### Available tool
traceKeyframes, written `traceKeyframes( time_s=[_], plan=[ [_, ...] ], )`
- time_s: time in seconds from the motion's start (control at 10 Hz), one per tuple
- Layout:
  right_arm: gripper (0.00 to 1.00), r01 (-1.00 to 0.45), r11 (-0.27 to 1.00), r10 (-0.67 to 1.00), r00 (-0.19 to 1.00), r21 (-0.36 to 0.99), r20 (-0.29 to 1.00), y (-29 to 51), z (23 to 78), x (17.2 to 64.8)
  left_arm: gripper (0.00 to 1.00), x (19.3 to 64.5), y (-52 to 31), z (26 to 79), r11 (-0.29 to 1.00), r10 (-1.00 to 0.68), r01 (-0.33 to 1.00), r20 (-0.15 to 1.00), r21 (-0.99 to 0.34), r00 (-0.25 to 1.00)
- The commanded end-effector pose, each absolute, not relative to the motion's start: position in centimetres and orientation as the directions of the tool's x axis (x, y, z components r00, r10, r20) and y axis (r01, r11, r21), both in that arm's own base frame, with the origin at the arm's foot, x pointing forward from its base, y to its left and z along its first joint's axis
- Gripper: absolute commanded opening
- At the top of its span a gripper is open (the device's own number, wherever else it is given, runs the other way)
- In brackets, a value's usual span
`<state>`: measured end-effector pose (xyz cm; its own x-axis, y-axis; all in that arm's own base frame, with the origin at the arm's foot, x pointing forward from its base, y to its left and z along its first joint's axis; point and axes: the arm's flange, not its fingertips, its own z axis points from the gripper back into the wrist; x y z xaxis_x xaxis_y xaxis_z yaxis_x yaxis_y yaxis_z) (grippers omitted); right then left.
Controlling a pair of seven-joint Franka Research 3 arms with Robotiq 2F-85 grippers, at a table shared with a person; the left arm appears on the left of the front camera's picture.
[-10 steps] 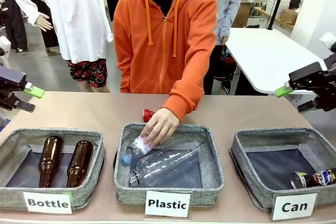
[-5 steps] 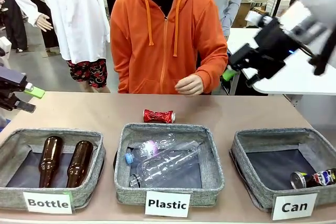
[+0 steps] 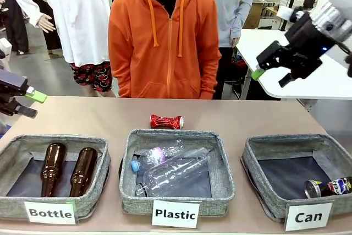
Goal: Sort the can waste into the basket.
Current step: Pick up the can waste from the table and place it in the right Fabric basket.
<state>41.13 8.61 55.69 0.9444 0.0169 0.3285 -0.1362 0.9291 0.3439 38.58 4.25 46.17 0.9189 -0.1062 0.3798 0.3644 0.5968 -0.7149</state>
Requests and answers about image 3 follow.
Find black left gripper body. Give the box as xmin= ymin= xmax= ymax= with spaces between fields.
xmin=0 ymin=68 xmax=30 ymax=109

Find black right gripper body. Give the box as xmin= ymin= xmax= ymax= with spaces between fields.
xmin=284 ymin=12 xmax=338 ymax=62

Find brown glass bottle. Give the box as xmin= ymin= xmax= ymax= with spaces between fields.
xmin=40 ymin=143 xmax=67 ymax=198
xmin=69 ymin=147 xmax=98 ymax=198

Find dark crushed soda can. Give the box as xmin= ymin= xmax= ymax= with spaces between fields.
xmin=304 ymin=176 xmax=352 ymax=199

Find small pink-labelled plastic bottle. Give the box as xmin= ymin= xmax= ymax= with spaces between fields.
xmin=130 ymin=139 xmax=185 ymax=174

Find large clear plastic bottle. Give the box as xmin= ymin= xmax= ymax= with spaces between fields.
xmin=135 ymin=147 xmax=211 ymax=198

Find grey fabric basket labelled Bottle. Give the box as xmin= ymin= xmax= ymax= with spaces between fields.
xmin=0 ymin=134 xmax=111 ymax=221

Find grey fabric basket labelled Can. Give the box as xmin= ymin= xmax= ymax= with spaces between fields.
xmin=240 ymin=133 xmax=352 ymax=222

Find crushed red can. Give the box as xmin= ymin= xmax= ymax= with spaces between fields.
xmin=149 ymin=113 xmax=185 ymax=130

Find grey fabric basket labelled Plastic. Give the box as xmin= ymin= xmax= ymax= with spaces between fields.
xmin=119 ymin=128 xmax=237 ymax=218

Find white Can label card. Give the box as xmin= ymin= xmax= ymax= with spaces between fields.
xmin=284 ymin=202 xmax=333 ymax=232

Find white work table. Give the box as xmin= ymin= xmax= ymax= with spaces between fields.
xmin=235 ymin=28 xmax=352 ymax=112

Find person in dark clothes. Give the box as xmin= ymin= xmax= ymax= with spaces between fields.
xmin=0 ymin=0 xmax=30 ymax=54

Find red floral black trousers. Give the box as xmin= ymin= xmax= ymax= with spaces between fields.
xmin=70 ymin=61 xmax=113 ymax=93

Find mannequin in white shirt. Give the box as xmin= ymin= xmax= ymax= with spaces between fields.
xmin=10 ymin=0 xmax=113 ymax=68

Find white Bottle label card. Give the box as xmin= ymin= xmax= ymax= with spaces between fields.
xmin=24 ymin=201 xmax=76 ymax=225

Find person in orange hoodie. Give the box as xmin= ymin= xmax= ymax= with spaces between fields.
xmin=108 ymin=0 xmax=222 ymax=100

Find white Plastic label card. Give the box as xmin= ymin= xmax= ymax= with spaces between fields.
xmin=151 ymin=199 xmax=201 ymax=229

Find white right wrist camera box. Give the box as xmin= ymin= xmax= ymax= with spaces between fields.
xmin=276 ymin=6 xmax=306 ymax=24

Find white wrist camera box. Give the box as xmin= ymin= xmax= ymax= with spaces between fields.
xmin=0 ymin=37 xmax=13 ymax=61
xmin=276 ymin=6 xmax=306 ymax=24

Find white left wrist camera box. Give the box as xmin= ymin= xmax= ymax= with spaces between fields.
xmin=0 ymin=37 xmax=13 ymax=61

